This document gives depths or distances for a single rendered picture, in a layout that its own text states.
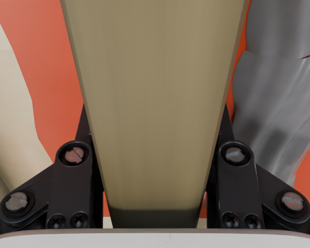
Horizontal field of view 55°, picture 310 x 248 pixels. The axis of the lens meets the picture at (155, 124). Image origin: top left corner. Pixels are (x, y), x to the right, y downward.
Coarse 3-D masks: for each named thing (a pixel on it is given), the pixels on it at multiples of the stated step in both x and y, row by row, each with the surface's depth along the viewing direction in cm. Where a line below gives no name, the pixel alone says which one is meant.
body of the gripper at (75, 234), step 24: (0, 240) 7; (24, 240) 7; (48, 240) 7; (72, 240) 7; (96, 240) 7; (120, 240) 7; (144, 240) 7; (168, 240) 7; (192, 240) 7; (216, 240) 7; (240, 240) 7; (264, 240) 7; (288, 240) 7
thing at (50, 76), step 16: (32, 64) 18; (48, 64) 18; (64, 64) 18; (32, 80) 18; (48, 80) 18; (64, 80) 18; (32, 96) 19; (48, 96) 19; (64, 96) 19; (80, 96) 19; (48, 112) 20; (64, 112) 20; (80, 112) 20; (48, 128) 22; (64, 128) 22; (48, 144) 23; (304, 160) 24; (304, 176) 26; (304, 192) 28
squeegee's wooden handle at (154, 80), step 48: (96, 0) 4; (144, 0) 4; (192, 0) 4; (240, 0) 4; (96, 48) 5; (144, 48) 5; (192, 48) 5; (96, 96) 6; (144, 96) 5; (192, 96) 5; (96, 144) 7; (144, 144) 6; (192, 144) 6; (144, 192) 8; (192, 192) 8
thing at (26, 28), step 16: (0, 0) 15; (16, 0) 15; (32, 0) 15; (48, 0) 15; (0, 16) 15; (16, 16) 15; (32, 16) 15; (48, 16) 15; (16, 32) 16; (32, 32) 16; (48, 32) 16; (64, 32) 16; (16, 48) 17; (32, 48) 17; (48, 48) 17; (64, 48) 17; (240, 48) 17
